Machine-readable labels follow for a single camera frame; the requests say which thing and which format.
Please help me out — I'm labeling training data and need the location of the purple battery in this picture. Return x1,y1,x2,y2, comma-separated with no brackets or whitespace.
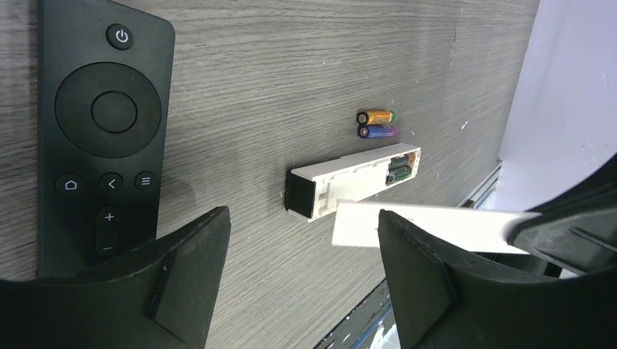
357,125,397,139

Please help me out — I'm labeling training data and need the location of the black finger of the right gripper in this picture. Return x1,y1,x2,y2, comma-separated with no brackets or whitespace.
506,156,616,275

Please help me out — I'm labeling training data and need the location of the black remote control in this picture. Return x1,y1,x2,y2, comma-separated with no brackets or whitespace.
36,0,175,278

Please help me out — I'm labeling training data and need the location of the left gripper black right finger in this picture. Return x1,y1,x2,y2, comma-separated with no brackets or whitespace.
378,210,616,348

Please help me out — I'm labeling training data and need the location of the black green battery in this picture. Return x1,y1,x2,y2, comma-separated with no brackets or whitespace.
386,165,413,185

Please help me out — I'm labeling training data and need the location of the black orange battery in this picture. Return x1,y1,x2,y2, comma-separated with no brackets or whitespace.
389,152,415,169

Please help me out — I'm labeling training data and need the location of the white battery cover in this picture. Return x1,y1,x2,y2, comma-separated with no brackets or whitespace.
332,201,540,254

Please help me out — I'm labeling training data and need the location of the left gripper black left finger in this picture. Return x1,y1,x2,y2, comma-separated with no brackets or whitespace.
1,206,231,348

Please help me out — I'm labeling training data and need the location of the white remote control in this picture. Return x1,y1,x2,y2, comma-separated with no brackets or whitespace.
284,143,421,222

